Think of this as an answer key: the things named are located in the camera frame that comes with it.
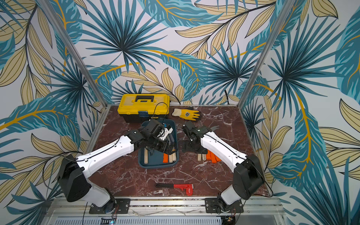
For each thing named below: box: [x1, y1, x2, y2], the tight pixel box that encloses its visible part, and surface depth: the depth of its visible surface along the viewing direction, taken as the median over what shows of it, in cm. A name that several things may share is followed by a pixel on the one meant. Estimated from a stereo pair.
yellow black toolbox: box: [117, 93, 171, 124], surface depth 100 cm
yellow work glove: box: [172, 108, 201, 121], surface depth 115 cm
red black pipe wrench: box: [155, 183, 195, 196], surface depth 81 cm
